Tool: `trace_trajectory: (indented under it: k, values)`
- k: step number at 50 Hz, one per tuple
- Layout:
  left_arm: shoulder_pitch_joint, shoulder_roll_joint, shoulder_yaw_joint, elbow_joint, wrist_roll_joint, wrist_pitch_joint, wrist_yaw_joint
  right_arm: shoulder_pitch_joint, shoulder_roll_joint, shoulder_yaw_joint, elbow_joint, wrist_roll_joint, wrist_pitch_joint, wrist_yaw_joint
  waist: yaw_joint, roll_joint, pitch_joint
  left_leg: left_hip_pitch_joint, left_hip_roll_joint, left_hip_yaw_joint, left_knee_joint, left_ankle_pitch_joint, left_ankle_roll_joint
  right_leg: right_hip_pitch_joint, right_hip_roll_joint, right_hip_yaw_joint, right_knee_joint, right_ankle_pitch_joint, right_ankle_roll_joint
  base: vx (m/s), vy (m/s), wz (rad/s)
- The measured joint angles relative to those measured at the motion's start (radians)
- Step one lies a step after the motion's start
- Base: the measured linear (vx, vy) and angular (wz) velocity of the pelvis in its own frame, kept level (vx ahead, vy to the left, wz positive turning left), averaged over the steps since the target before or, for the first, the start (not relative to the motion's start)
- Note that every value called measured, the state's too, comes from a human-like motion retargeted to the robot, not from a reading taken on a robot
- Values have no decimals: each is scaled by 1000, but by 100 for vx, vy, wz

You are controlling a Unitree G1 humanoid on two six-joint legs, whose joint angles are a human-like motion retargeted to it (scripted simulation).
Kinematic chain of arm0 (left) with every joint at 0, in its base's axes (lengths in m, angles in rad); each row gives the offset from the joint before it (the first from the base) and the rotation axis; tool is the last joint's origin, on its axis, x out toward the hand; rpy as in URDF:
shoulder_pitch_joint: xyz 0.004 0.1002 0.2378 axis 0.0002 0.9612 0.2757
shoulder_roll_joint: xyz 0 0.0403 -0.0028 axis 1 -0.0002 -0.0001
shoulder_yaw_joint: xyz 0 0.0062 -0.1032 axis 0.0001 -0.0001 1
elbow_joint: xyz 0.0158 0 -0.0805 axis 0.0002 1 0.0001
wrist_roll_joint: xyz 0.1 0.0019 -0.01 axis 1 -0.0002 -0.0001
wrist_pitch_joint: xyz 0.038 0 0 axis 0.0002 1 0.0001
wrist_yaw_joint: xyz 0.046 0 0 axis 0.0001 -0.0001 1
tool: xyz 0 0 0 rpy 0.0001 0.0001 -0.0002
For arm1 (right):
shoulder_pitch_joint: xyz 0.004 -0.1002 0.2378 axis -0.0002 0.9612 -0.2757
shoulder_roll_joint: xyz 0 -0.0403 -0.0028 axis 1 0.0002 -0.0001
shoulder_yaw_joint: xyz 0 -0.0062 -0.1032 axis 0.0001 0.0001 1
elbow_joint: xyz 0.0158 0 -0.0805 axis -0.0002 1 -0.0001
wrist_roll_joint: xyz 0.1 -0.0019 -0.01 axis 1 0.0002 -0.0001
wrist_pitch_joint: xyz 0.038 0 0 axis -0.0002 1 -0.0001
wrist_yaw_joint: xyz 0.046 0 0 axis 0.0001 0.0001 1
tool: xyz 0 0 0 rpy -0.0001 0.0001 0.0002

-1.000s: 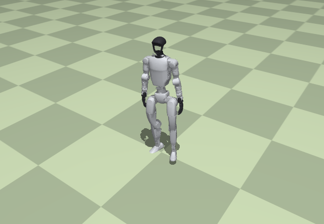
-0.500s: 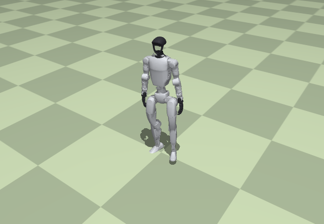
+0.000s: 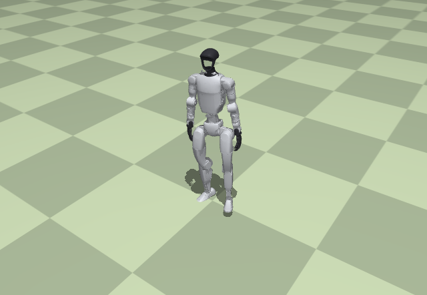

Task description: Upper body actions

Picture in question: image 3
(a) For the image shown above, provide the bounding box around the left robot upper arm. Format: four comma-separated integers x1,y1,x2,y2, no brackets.
221,77,236,113

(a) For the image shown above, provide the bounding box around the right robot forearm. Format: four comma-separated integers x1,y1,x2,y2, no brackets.
186,101,195,124

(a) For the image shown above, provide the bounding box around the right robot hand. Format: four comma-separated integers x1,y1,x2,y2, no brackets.
186,121,193,141

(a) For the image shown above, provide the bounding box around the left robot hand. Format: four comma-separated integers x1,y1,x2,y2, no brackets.
234,129,242,151

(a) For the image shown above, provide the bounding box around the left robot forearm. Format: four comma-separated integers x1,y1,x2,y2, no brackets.
230,104,242,132

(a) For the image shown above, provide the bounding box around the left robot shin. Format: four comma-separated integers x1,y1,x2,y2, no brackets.
224,164,233,200

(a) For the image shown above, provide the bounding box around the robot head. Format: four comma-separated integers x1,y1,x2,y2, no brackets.
200,48,219,77

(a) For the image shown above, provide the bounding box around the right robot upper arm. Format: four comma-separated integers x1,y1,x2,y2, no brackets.
187,73,198,107

